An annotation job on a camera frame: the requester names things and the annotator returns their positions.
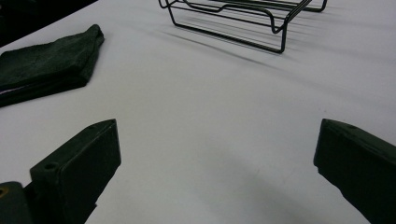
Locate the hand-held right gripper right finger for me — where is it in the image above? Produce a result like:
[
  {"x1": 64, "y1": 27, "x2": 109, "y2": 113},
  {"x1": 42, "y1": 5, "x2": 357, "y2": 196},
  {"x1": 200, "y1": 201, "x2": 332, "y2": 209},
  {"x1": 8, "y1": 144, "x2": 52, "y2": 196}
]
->
[{"x1": 313, "y1": 118, "x2": 396, "y2": 224}]

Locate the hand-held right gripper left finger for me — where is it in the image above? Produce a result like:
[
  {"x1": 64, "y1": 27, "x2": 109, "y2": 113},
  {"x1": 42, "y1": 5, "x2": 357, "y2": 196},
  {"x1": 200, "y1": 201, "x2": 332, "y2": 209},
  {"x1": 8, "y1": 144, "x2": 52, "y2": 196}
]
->
[{"x1": 23, "y1": 119, "x2": 122, "y2": 224}]

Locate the black wire rack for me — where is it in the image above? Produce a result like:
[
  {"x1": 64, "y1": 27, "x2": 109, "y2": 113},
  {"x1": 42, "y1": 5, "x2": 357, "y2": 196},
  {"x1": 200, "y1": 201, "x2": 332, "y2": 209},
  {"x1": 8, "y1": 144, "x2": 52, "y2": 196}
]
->
[{"x1": 158, "y1": 0, "x2": 329, "y2": 54}]

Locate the dark cloth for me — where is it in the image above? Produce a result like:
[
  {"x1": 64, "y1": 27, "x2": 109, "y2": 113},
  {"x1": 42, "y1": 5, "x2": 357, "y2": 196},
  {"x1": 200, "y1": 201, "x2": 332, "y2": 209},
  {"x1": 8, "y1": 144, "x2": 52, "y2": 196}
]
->
[{"x1": 0, "y1": 23, "x2": 106, "y2": 108}]

